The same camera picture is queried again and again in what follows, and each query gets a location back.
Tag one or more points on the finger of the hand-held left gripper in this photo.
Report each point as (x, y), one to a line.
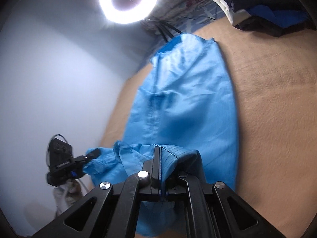
(91, 153)

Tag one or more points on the cream white garment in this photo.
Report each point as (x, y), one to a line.
(226, 7)

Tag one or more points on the blue checked bedsheet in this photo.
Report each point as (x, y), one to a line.
(198, 17)

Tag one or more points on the tan mat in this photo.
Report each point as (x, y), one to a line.
(272, 104)

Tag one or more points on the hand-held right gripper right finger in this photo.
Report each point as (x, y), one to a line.
(173, 186)

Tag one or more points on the black tripod stand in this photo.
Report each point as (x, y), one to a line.
(163, 33)

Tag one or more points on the blue black jacket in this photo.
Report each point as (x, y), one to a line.
(279, 17)

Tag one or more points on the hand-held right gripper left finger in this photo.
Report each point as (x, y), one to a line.
(156, 164)

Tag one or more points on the person's left hand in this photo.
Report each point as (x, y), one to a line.
(66, 194)

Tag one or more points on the blue work coat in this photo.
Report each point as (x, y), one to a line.
(185, 91)

